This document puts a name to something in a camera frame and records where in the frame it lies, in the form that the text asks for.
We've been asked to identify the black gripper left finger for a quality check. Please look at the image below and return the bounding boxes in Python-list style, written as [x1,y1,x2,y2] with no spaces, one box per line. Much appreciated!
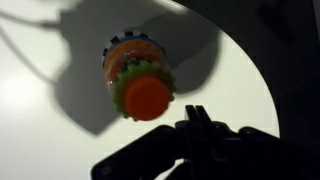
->
[91,104,208,180]

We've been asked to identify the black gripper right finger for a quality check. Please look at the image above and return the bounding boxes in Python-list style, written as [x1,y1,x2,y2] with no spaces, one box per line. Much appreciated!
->
[195,105,320,180]

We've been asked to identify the lime green toothed ring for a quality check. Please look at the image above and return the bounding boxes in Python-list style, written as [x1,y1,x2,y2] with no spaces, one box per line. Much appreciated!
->
[111,59,177,122]

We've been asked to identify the orange ring holder peg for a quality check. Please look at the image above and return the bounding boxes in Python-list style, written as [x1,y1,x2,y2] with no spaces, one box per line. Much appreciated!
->
[124,74,171,122]

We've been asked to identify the dark green toothed ring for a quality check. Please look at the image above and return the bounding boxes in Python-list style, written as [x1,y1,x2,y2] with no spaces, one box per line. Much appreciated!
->
[119,58,152,73]

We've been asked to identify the blue ring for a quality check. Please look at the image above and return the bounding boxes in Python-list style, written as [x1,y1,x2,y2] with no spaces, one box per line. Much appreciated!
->
[105,35,166,55]

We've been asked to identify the black white checkered ring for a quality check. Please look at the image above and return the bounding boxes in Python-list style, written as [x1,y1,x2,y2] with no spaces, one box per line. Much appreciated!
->
[101,30,158,66]

